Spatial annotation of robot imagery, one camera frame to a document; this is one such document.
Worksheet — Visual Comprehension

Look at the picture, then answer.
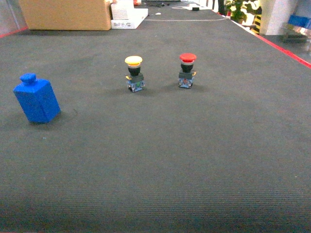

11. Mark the large cardboard box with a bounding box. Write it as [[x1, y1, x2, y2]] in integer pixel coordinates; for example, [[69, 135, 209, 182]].
[[19, 0, 111, 31]]

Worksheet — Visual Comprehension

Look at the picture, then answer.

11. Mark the yellow mushroom push button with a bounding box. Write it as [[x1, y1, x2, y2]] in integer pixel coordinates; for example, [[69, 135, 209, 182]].
[[124, 55, 145, 93]]

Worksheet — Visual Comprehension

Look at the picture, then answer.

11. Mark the blue block part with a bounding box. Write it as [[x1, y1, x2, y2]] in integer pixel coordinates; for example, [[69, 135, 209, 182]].
[[13, 73, 61, 123]]

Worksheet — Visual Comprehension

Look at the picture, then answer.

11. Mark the dark table mat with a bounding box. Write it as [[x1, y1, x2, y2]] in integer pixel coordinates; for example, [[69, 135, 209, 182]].
[[0, 7, 311, 233]]

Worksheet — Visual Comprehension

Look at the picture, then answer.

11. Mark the white box on top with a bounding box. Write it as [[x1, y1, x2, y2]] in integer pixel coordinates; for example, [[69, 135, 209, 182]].
[[111, 0, 134, 20]]

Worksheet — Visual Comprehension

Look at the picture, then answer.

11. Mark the white flat box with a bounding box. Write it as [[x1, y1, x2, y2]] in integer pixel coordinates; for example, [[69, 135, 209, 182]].
[[111, 8, 148, 30]]

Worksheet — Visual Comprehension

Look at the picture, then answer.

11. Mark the red mushroom push button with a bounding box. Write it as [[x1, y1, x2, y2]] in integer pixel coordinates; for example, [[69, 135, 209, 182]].
[[178, 53, 197, 89]]

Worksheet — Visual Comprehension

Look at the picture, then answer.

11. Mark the green potted plant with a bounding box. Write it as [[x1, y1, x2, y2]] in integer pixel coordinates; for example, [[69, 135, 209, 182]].
[[224, 0, 260, 24]]

